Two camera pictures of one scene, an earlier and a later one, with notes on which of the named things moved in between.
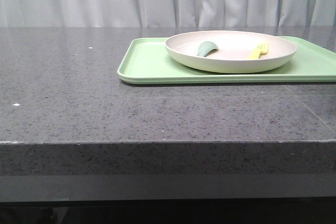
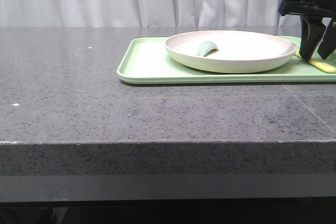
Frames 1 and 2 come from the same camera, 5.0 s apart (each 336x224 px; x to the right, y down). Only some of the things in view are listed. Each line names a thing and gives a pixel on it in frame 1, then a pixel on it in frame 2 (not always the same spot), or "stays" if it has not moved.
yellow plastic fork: x=261 y=49 to x=323 y=66
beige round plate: x=230 y=51 stays
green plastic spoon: x=205 y=48 stays
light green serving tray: x=146 y=61 stays
